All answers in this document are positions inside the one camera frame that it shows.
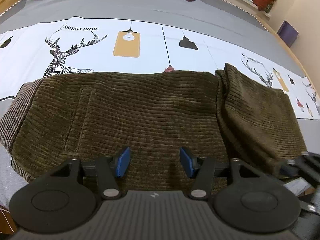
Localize purple box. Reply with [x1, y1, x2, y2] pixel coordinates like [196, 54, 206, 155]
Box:
[277, 20, 299, 48]

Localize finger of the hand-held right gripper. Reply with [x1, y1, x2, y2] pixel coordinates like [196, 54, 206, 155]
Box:
[280, 151, 320, 180]

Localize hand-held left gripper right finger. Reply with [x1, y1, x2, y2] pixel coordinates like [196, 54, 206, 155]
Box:
[179, 146, 263, 200]

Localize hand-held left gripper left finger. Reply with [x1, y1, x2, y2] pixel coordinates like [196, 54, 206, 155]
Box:
[49, 146, 131, 200]

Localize olive corduroy pants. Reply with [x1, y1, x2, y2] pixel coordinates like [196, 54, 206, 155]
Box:
[0, 62, 308, 198]

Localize grey printed bed sheet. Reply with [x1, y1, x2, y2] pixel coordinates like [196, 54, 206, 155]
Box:
[0, 0, 320, 205]

